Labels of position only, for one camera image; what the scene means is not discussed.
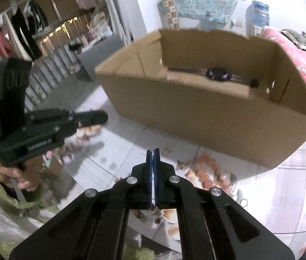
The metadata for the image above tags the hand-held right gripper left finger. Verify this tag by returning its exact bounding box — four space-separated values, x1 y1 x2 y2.
9 150 153 260

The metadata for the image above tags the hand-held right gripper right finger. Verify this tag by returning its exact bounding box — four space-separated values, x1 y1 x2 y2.
154 148 297 260

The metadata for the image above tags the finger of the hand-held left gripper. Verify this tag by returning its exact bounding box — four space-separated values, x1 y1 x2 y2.
72 110 109 128

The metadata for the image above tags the orange pink bead bracelet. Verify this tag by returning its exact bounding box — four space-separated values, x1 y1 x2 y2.
185 154 233 191

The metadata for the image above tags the brown cardboard box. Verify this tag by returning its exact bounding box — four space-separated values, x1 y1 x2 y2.
95 28 306 168

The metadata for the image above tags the square digital wristwatch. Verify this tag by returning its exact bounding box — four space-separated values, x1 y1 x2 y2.
166 65 260 88

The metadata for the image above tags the person's left hand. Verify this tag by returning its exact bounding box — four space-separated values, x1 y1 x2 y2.
0 160 39 192

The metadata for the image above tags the metal railing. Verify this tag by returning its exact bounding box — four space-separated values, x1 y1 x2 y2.
24 16 94 109

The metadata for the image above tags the grey storage box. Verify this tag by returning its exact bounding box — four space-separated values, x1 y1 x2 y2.
78 34 129 82

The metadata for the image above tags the hanging black garment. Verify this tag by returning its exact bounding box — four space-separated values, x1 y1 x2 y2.
10 0 49 61

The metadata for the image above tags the pile of white bags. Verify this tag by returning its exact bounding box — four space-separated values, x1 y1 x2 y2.
89 8 113 37

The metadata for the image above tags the floral checked table cover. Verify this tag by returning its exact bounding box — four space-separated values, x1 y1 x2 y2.
24 95 306 252

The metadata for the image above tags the pink floral bedsheet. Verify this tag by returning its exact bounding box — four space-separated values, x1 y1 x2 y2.
260 26 306 260

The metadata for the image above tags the blue water bottle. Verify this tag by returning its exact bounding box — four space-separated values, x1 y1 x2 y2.
245 0 270 37

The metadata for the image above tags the camouflage cloth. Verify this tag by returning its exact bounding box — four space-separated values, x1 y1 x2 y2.
280 28 306 55

